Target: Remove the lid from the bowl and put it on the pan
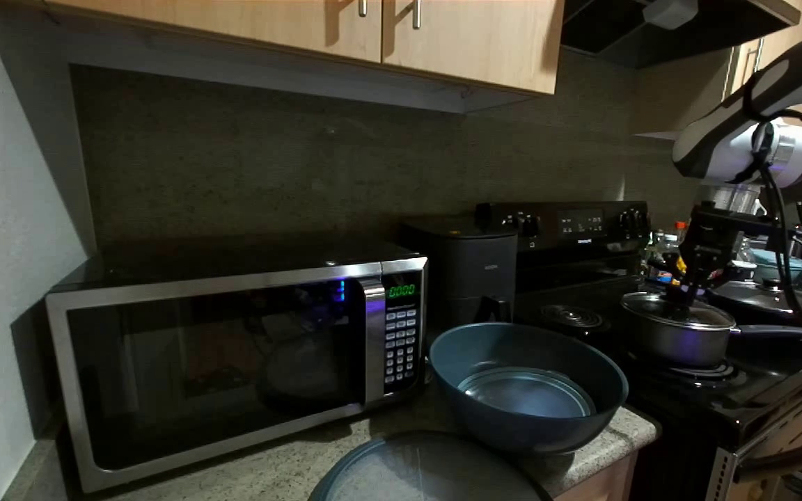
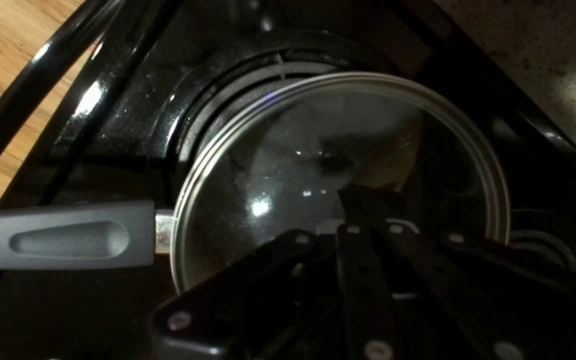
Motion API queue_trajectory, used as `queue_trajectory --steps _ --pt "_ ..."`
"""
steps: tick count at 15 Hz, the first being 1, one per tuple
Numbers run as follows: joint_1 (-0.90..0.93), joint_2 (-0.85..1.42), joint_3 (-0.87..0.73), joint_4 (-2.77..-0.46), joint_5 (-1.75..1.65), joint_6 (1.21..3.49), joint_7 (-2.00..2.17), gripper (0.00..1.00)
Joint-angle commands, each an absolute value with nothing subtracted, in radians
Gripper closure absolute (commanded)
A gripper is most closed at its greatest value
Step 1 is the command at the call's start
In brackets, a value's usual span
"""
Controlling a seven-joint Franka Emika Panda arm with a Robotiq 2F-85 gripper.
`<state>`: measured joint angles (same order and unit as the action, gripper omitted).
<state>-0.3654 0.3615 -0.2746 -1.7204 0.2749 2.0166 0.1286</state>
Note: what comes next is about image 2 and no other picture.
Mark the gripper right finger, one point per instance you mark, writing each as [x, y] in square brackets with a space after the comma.
[493, 290]

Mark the glass lid with metal rim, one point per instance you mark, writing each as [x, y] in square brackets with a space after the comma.
[278, 165]

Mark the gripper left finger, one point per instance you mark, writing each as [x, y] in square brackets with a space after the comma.
[268, 280]

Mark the black stove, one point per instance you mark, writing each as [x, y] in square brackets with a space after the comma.
[133, 115]

